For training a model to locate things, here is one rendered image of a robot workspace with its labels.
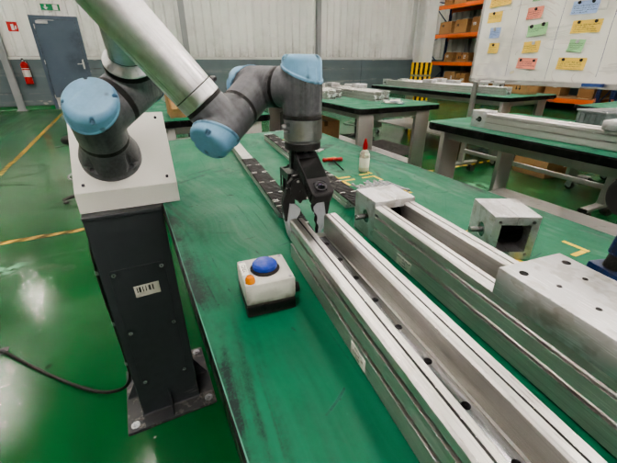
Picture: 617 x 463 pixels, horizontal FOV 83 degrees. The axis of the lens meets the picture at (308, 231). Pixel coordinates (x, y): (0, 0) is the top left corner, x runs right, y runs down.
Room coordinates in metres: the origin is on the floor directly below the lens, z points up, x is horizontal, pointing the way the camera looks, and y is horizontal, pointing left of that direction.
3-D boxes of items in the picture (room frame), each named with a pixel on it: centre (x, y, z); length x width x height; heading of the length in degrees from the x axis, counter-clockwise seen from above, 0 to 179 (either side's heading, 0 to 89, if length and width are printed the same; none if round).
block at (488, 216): (0.66, -0.39, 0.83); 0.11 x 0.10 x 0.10; 89
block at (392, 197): (0.74, -0.16, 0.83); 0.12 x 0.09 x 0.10; 110
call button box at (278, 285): (0.48, 0.06, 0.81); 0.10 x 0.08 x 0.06; 110
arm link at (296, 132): (0.70, 0.01, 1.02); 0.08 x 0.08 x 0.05
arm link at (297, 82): (0.70, 0.01, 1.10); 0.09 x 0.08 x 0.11; 60
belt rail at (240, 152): (1.28, 0.22, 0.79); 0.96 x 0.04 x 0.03; 20
